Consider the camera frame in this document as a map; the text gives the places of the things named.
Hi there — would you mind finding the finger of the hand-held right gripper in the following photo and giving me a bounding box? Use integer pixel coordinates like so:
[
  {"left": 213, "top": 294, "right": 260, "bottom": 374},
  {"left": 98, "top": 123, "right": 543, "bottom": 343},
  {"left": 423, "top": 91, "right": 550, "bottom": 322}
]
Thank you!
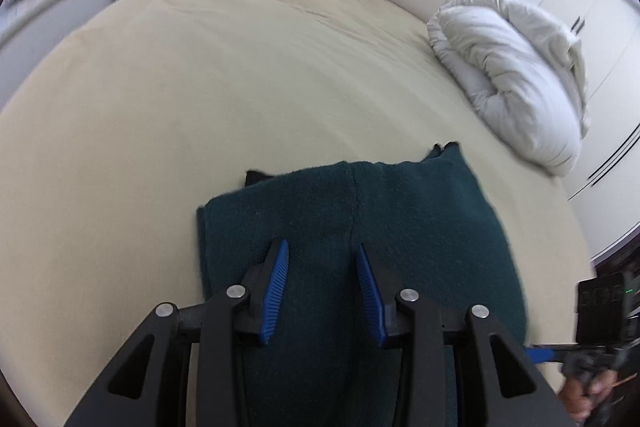
[{"left": 524, "top": 343, "right": 565, "bottom": 366}]

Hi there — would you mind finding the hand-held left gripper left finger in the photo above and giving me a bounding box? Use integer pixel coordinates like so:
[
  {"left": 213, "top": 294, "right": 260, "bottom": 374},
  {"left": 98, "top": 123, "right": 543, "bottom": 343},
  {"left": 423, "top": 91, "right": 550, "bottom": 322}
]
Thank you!
[{"left": 65, "top": 238, "right": 291, "bottom": 427}]

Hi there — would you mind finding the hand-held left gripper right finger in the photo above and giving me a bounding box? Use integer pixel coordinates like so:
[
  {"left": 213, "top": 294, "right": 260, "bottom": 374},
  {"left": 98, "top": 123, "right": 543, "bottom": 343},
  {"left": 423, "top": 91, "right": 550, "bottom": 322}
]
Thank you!
[{"left": 355, "top": 242, "right": 576, "bottom": 427}]

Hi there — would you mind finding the dark green towel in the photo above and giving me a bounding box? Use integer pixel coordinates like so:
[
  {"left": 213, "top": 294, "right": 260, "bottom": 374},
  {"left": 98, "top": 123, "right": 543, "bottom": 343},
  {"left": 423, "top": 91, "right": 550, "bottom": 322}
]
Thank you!
[{"left": 196, "top": 142, "right": 529, "bottom": 427}]

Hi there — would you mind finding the person's right hand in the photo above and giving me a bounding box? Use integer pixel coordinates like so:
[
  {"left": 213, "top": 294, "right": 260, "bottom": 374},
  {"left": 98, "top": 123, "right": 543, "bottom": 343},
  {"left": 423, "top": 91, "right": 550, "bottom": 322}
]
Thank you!
[{"left": 556, "top": 368, "right": 622, "bottom": 424}]

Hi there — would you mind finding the bed with beige sheet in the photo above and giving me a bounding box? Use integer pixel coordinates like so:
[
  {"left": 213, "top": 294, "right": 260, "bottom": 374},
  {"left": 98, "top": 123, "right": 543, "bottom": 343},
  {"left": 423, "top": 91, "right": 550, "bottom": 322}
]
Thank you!
[{"left": 0, "top": 0, "right": 601, "bottom": 427}]

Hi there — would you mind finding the white wardrobe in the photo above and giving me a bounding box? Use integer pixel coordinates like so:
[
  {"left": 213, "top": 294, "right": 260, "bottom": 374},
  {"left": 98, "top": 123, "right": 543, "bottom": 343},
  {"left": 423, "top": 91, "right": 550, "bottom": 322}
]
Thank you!
[{"left": 537, "top": 0, "right": 640, "bottom": 259}]

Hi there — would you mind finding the white duvet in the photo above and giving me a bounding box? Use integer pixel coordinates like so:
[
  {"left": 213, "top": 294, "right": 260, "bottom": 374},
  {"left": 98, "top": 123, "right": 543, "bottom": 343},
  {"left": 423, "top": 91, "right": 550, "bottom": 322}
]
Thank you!
[{"left": 426, "top": 0, "right": 592, "bottom": 178}]

